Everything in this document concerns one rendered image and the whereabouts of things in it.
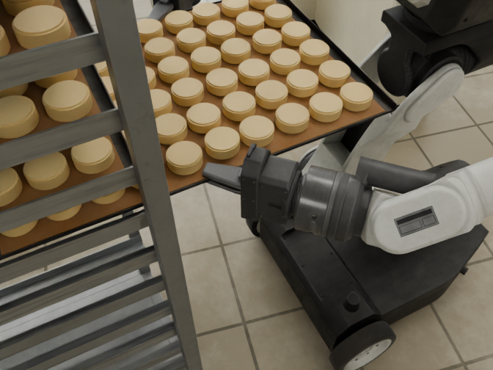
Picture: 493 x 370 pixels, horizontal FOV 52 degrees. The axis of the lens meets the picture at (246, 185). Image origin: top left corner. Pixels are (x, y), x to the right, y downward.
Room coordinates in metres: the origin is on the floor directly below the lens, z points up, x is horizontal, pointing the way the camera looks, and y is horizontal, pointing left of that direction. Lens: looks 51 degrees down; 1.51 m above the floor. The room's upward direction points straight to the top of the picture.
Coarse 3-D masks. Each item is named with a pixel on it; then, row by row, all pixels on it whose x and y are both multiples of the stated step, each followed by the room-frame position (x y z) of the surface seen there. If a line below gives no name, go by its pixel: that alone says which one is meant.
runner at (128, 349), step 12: (168, 324) 0.41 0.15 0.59; (144, 336) 0.38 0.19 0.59; (156, 336) 0.37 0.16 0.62; (168, 336) 0.38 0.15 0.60; (120, 348) 0.36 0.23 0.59; (132, 348) 0.35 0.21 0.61; (144, 348) 0.36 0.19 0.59; (96, 360) 0.34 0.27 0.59; (108, 360) 0.33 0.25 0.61; (120, 360) 0.34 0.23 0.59
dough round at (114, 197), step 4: (116, 192) 0.41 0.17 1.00; (120, 192) 0.41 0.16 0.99; (124, 192) 0.42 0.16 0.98; (104, 196) 0.40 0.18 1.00; (108, 196) 0.40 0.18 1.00; (112, 196) 0.40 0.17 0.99; (116, 196) 0.40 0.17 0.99; (120, 196) 0.41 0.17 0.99; (92, 200) 0.40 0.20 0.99; (96, 200) 0.40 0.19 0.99; (100, 200) 0.40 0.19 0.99; (104, 200) 0.40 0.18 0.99; (108, 200) 0.40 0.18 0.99; (112, 200) 0.40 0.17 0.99; (116, 200) 0.40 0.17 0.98
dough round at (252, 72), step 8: (240, 64) 0.67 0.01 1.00; (248, 64) 0.67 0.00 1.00; (256, 64) 0.67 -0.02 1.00; (264, 64) 0.67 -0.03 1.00; (240, 72) 0.65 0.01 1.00; (248, 72) 0.65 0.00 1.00; (256, 72) 0.65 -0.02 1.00; (264, 72) 0.65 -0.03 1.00; (240, 80) 0.65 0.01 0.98; (248, 80) 0.64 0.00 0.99; (256, 80) 0.63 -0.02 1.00; (264, 80) 0.64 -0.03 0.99
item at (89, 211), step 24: (264, 24) 0.81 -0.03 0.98; (144, 48) 0.74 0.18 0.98; (216, 48) 0.74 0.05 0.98; (192, 72) 0.67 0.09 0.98; (216, 96) 0.61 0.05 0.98; (288, 96) 0.61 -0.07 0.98; (312, 96) 0.61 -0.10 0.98; (312, 120) 0.56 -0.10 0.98; (336, 120) 0.56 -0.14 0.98; (240, 144) 0.51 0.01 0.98; (288, 144) 0.51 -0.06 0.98; (168, 168) 0.46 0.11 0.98; (96, 216) 0.38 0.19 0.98; (0, 240) 0.34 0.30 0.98; (24, 240) 0.34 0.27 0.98
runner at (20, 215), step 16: (112, 176) 0.38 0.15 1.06; (128, 176) 0.39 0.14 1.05; (64, 192) 0.35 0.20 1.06; (80, 192) 0.36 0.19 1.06; (96, 192) 0.37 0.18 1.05; (112, 192) 0.37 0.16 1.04; (16, 208) 0.33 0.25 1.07; (32, 208) 0.34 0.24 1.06; (48, 208) 0.34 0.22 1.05; (64, 208) 0.35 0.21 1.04; (0, 224) 0.32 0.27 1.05; (16, 224) 0.33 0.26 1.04
